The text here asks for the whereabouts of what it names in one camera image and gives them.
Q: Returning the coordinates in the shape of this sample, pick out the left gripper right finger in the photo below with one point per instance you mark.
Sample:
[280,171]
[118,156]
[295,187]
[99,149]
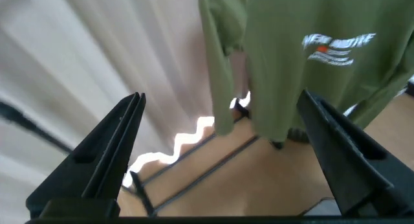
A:
[349,185]

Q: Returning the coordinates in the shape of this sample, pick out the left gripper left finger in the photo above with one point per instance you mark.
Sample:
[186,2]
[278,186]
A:
[106,180]

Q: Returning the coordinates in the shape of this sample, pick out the green printed shirt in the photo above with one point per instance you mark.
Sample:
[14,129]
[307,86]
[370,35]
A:
[275,72]

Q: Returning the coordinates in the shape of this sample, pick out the black clothes rack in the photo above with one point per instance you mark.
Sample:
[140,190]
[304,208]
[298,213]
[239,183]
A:
[142,191]

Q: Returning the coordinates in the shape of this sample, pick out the beige curtain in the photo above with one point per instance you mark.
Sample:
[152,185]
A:
[97,39]

